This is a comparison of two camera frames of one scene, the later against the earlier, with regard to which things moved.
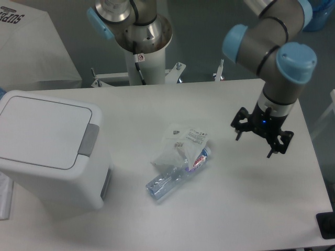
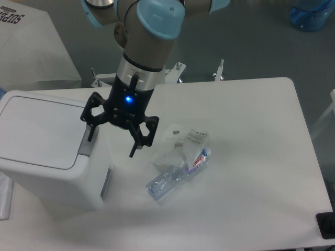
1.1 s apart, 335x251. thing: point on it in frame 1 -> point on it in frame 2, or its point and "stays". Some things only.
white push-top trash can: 55,146 stays
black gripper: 266,124 -> 126,104
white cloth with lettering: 33,55 stays
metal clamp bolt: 218,76 stays
